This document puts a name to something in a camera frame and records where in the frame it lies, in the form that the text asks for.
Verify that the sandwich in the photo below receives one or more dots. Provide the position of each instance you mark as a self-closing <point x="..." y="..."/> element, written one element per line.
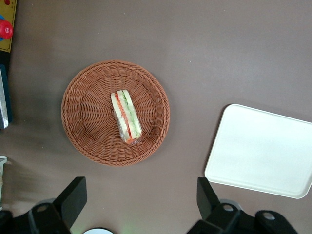
<point x="126" y="117"/>

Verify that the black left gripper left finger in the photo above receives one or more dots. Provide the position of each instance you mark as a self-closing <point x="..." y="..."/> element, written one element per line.
<point x="73" y="195"/>

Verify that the red emergency stop button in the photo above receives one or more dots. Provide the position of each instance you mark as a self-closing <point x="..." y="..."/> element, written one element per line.
<point x="6" y="29"/>

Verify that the empty round brown wicker basket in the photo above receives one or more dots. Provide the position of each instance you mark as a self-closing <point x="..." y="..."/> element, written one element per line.
<point x="92" y="117"/>

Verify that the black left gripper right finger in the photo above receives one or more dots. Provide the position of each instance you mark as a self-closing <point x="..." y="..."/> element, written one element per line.
<point x="207" y="197"/>

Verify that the yellow control panel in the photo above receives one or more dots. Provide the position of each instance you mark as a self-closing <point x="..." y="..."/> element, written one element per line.
<point x="12" y="24"/>

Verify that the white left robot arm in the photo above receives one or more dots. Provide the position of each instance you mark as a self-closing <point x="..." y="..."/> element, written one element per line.
<point x="97" y="231"/>

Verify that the cream plastic tray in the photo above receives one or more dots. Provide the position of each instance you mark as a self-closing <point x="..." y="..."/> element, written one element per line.
<point x="260" y="151"/>

